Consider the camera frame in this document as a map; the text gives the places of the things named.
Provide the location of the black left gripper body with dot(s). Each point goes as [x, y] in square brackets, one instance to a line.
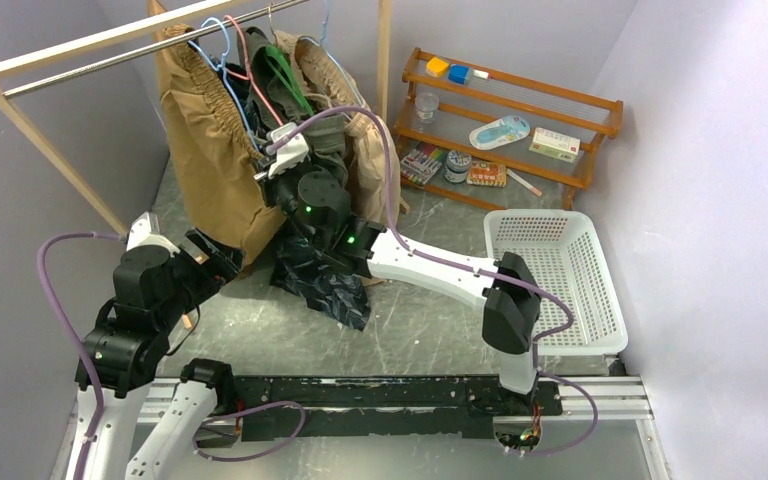
[216, 268]

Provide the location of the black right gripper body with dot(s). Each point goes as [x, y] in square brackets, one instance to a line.
[283, 191]

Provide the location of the tan brown shorts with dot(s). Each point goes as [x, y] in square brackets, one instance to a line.
[212, 155]

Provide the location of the light blue wire hanger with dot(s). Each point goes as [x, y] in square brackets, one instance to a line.
[219, 66]

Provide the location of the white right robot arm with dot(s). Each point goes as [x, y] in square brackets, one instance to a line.
[318, 208]

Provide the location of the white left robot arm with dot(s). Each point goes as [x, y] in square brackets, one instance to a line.
[155, 284]

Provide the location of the olive green shorts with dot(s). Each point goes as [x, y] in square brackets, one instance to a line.
[326, 137]

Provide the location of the dark leaf-print shorts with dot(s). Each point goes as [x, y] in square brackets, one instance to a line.
[301, 271]

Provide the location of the green hanger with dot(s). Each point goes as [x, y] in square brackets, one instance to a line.
[282, 70]

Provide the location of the beige shorts with white stripe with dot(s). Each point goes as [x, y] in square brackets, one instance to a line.
[371, 156]

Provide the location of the marker pen set pack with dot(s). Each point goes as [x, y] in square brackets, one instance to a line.
[421, 164]

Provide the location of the clear plastic cup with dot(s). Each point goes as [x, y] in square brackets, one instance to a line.
[426, 106]

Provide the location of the orange wooden shelf rack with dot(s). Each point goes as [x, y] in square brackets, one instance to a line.
[492, 94]

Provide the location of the yellow block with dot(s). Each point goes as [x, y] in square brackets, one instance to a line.
[437, 67]

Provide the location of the orange snack packet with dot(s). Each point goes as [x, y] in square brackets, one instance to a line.
[488, 174]

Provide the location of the blue block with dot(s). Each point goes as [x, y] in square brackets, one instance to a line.
[459, 74]

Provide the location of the white pen with red tip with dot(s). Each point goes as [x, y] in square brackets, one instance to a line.
[524, 183]

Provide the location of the white green box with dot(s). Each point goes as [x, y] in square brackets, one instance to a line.
[555, 145]

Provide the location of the white plastic basket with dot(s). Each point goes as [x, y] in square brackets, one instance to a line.
[563, 252]

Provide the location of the wooden clothes rack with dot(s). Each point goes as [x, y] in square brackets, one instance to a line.
[61, 52]

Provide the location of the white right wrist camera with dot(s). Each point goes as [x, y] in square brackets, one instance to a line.
[287, 149]

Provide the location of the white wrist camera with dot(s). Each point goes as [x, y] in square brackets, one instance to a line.
[287, 149]
[145, 231]

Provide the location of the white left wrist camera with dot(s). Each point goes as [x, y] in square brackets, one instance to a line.
[145, 231]

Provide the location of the pink wire hanger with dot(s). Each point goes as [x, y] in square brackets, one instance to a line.
[252, 79]

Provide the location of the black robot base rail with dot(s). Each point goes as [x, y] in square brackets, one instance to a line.
[467, 405]

